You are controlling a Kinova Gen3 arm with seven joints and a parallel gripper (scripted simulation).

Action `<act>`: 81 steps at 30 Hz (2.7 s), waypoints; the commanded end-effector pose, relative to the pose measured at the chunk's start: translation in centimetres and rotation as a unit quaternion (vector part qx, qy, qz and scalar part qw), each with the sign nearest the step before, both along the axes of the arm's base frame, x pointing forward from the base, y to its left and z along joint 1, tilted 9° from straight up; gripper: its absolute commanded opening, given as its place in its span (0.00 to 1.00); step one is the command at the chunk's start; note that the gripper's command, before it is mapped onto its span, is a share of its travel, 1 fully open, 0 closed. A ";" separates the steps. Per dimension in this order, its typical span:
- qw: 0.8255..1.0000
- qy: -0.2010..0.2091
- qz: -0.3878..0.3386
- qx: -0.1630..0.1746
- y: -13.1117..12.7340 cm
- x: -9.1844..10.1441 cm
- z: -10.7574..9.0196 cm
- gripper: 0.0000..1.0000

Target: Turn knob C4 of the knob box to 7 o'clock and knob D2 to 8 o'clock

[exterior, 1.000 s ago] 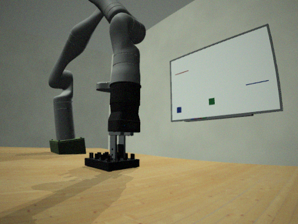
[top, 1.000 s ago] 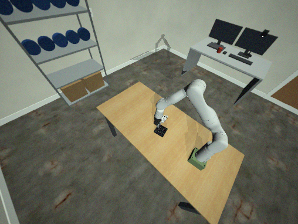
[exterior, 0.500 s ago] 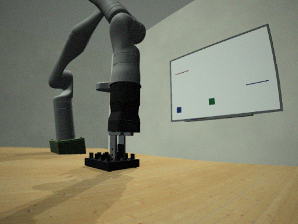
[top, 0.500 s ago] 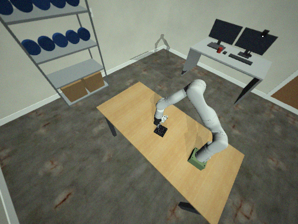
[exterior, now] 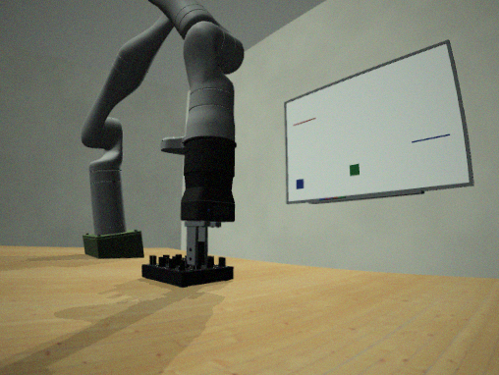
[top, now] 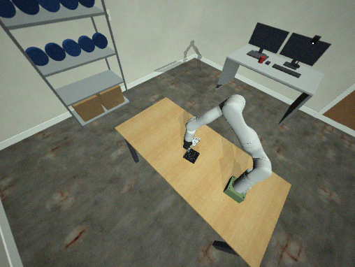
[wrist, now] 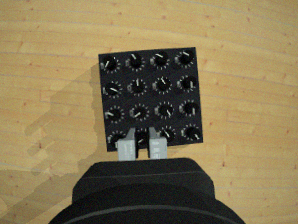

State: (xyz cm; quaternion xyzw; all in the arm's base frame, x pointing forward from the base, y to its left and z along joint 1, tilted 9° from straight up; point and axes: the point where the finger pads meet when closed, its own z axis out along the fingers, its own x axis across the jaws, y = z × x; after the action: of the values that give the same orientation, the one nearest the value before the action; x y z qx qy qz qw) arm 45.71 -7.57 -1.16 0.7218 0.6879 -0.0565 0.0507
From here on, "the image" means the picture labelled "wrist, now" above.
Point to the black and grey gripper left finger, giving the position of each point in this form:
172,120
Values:
128,148

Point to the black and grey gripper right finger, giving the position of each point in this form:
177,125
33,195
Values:
157,145

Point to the black knob box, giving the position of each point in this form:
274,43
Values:
163,97

